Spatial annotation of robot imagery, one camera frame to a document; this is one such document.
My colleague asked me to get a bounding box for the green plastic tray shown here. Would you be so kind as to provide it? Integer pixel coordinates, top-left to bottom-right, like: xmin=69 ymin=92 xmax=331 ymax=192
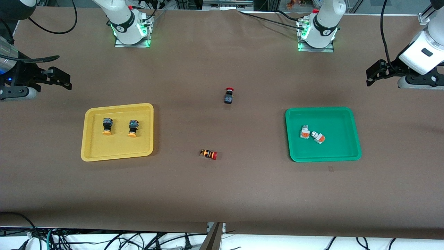
xmin=285 ymin=107 xmax=362 ymax=163

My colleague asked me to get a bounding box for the yellow plastic tray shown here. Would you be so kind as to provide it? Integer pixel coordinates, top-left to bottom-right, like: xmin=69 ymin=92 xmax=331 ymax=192
xmin=80 ymin=103 xmax=154 ymax=162

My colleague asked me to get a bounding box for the brown table cover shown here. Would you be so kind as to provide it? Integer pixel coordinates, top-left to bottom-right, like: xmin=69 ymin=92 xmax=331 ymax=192
xmin=0 ymin=8 xmax=444 ymax=240

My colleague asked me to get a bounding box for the aluminium frame bracket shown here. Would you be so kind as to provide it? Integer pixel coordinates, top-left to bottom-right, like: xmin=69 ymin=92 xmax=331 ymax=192
xmin=418 ymin=0 xmax=444 ymax=25

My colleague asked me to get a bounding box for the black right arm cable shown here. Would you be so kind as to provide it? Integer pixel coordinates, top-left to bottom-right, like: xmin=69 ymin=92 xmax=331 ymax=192
xmin=0 ymin=0 xmax=77 ymax=65

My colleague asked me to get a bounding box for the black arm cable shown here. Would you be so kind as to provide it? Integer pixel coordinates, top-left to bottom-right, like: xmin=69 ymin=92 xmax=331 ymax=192
xmin=0 ymin=0 xmax=77 ymax=65
xmin=330 ymin=0 xmax=399 ymax=72

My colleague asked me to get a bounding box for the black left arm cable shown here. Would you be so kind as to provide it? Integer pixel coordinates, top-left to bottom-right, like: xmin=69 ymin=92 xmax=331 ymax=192
xmin=330 ymin=0 xmax=399 ymax=72

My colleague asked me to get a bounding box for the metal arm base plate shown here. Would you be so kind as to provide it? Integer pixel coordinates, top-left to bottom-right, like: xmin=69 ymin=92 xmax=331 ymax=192
xmin=297 ymin=17 xmax=335 ymax=53
xmin=114 ymin=12 xmax=152 ymax=48

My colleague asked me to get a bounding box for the black cable on table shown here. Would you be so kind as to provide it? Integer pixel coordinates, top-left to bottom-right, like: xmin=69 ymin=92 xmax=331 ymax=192
xmin=237 ymin=10 xmax=303 ymax=28

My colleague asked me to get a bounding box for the grey metal rail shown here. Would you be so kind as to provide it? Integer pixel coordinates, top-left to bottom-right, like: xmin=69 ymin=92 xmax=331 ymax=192
xmin=203 ymin=0 xmax=254 ymax=10

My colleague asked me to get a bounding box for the green floor cable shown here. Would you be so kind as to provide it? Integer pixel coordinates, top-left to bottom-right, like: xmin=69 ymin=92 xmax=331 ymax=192
xmin=47 ymin=227 xmax=57 ymax=250

